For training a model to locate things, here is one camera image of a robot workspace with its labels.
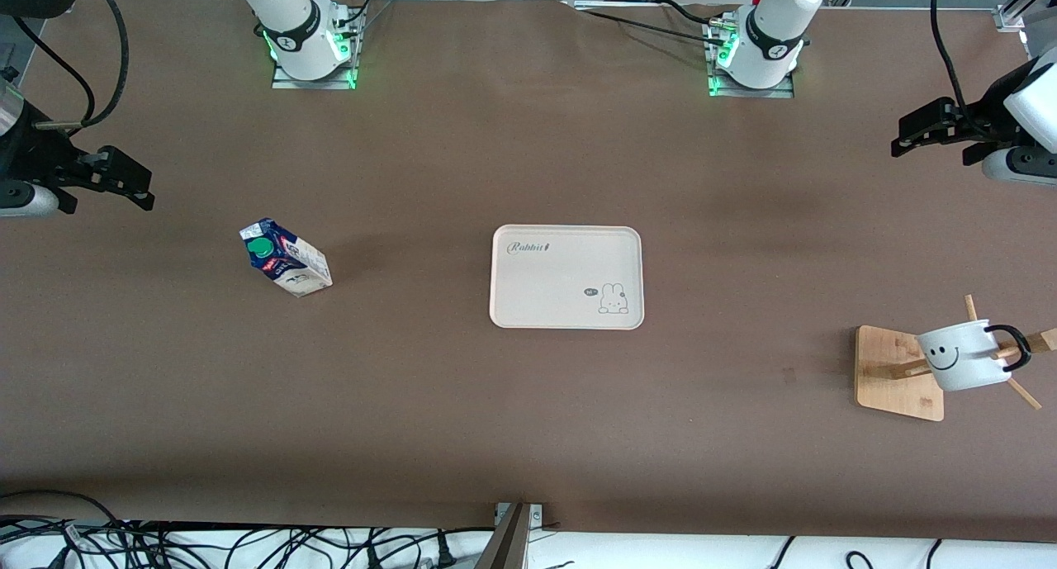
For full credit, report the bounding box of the blue white milk carton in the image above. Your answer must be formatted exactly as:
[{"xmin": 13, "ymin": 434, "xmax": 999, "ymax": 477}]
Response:
[{"xmin": 239, "ymin": 218, "xmax": 334, "ymax": 297}]

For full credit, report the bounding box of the white smiley mug black handle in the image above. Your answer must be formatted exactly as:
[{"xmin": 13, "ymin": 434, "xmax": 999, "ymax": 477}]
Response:
[{"xmin": 915, "ymin": 320, "xmax": 1032, "ymax": 392}]

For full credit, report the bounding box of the wooden mug rack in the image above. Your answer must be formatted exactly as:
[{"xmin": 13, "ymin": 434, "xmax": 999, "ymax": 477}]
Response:
[{"xmin": 856, "ymin": 295, "xmax": 1057, "ymax": 422}]

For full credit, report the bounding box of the cream rabbit print tray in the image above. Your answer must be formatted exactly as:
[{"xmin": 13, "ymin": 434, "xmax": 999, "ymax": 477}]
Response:
[{"xmin": 490, "ymin": 225, "xmax": 645, "ymax": 330}]

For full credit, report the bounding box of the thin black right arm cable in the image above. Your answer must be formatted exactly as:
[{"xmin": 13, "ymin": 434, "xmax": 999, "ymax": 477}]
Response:
[{"xmin": 12, "ymin": 16, "xmax": 97, "ymax": 124}]

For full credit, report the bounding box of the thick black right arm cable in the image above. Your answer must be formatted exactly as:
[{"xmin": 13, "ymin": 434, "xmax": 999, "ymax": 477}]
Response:
[{"xmin": 37, "ymin": 0, "xmax": 130, "ymax": 130}]

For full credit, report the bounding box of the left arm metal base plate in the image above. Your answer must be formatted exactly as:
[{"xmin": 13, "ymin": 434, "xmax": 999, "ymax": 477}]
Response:
[{"xmin": 704, "ymin": 20, "xmax": 795, "ymax": 99}]

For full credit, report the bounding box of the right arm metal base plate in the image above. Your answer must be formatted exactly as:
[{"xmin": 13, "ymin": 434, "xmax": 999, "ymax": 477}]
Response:
[{"xmin": 271, "ymin": 0, "xmax": 364, "ymax": 91}]

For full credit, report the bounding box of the black cable on table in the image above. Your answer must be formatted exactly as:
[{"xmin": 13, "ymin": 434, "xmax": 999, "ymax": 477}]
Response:
[
  {"xmin": 656, "ymin": 0, "xmax": 728, "ymax": 26},
  {"xmin": 578, "ymin": 7, "xmax": 732, "ymax": 48}
]

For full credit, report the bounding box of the tangled black cable bundle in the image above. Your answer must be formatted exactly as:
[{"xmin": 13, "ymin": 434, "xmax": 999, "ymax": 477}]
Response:
[{"xmin": 0, "ymin": 515, "xmax": 496, "ymax": 569}]

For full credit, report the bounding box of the aluminium frame strut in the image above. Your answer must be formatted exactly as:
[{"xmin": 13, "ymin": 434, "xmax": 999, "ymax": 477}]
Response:
[{"xmin": 475, "ymin": 503, "xmax": 546, "ymax": 569}]

